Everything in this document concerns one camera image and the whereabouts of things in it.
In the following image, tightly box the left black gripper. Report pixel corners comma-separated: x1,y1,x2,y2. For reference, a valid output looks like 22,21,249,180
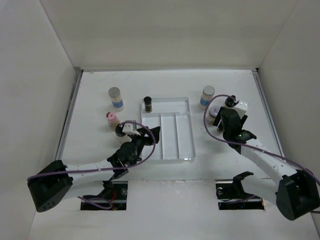
129,126,160,167

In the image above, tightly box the black grinder top spice bottle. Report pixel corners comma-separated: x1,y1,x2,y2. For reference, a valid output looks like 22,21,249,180
224,95,239,108

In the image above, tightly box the pink cap spice bottle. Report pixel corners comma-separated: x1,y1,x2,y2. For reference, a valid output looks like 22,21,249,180
106,112,121,131

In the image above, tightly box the small black cap spice bottle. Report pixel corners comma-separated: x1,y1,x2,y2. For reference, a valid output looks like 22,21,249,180
143,96,153,113

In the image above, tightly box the blue label silver-cap jar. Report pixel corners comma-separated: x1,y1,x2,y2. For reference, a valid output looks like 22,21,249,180
199,85,215,109
108,87,124,112

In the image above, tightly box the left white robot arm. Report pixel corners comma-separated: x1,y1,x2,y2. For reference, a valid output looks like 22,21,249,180
27,121,161,213

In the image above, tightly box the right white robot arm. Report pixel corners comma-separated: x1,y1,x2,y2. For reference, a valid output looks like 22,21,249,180
217,107,320,221

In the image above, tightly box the clear plastic organizer tray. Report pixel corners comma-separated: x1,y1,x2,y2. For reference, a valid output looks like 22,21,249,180
141,97,196,165

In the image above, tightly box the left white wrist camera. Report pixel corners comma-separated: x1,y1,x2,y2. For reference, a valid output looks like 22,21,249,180
122,123,139,136

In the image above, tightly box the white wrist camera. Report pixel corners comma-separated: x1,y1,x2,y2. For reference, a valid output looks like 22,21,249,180
233,100,249,119
122,123,139,136

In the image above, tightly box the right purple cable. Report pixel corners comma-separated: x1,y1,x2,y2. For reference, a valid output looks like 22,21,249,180
203,94,320,213

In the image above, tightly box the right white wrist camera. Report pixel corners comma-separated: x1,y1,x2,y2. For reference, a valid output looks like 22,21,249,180
233,100,249,119

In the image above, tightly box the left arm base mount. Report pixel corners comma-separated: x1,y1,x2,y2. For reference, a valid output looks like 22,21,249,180
80,181,129,211

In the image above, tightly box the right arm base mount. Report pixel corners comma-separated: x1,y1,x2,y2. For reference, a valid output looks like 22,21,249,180
215,171,265,211

